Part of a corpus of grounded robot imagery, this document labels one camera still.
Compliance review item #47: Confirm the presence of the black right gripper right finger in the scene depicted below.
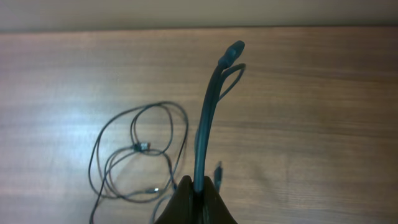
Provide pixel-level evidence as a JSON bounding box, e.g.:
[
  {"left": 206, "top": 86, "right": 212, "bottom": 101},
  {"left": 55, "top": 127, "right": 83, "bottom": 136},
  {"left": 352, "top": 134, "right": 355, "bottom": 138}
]
[{"left": 202, "top": 176, "right": 237, "bottom": 224}]

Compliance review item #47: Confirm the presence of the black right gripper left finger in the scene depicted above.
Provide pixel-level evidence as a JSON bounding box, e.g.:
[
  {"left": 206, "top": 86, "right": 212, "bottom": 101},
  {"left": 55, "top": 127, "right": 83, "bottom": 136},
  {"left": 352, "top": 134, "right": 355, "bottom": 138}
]
[{"left": 154, "top": 175, "right": 193, "bottom": 224}]

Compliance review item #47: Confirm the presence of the black usb cable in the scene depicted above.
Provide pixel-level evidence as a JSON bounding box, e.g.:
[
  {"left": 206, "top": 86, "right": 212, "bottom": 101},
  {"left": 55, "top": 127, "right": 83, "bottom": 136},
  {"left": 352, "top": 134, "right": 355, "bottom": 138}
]
[
  {"left": 192, "top": 40, "right": 247, "bottom": 194},
  {"left": 149, "top": 161, "right": 223, "bottom": 224},
  {"left": 88, "top": 101, "right": 190, "bottom": 224}
]

